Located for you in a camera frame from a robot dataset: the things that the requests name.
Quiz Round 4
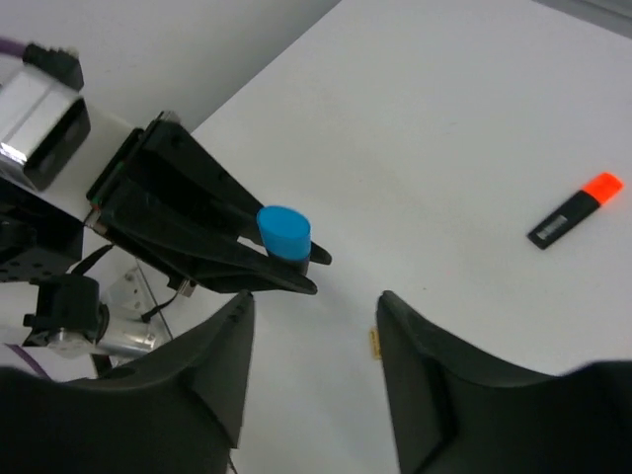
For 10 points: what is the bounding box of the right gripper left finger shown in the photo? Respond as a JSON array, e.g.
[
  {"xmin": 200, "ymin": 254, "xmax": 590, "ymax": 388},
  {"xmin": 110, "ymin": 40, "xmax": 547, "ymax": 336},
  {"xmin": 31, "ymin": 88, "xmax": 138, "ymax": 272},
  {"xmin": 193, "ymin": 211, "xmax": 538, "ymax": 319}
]
[{"xmin": 1, "ymin": 291, "xmax": 255, "ymax": 473}]

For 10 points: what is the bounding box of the tan eraser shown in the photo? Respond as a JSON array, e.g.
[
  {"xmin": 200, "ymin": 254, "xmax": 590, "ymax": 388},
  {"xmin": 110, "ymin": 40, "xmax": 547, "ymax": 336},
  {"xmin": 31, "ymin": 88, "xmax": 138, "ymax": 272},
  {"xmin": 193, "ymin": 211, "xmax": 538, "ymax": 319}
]
[{"xmin": 369, "ymin": 327, "xmax": 381, "ymax": 360}]

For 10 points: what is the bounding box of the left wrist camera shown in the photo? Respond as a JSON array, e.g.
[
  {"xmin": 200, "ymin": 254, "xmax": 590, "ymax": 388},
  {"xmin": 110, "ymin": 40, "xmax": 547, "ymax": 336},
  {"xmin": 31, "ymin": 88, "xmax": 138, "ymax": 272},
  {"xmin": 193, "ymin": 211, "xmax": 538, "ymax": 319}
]
[{"xmin": 1, "ymin": 38, "xmax": 91, "ymax": 191}]

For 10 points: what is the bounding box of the orange cap black highlighter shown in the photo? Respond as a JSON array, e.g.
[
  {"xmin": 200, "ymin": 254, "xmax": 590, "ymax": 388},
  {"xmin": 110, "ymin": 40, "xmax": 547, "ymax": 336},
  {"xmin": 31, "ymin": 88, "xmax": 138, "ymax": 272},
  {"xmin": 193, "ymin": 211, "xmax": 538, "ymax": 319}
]
[{"xmin": 526, "ymin": 172, "xmax": 624, "ymax": 250}]

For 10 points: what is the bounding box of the blue cap black highlighter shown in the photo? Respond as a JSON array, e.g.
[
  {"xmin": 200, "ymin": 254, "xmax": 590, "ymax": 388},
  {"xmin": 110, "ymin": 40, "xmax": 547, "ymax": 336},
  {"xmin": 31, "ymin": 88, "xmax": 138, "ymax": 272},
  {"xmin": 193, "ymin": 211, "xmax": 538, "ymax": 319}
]
[{"xmin": 257, "ymin": 205, "xmax": 311, "ymax": 276}]

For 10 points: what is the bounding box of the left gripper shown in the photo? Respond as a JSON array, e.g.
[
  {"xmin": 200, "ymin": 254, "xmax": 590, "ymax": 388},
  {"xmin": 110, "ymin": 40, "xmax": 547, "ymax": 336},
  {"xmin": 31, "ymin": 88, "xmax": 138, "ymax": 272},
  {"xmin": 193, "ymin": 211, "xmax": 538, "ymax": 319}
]
[{"xmin": 81, "ymin": 108, "xmax": 317, "ymax": 295}]

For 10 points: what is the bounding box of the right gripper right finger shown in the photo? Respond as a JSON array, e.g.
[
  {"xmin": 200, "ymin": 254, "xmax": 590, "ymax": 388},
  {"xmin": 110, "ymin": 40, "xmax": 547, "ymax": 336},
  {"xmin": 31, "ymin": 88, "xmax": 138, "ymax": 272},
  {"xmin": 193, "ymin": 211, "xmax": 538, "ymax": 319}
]
[{"xmin": 376, "ymin": 290, "xmax": 631, "ymax": 473}]

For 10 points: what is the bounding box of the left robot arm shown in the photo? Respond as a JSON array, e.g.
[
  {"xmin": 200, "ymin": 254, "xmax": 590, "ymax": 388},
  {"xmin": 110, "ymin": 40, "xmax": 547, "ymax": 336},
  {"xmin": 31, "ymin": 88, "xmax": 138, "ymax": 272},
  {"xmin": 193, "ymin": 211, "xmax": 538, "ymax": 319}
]
[{"xmin": 1, "ymin": 116, "xmax": 332, "ymax": 348}]

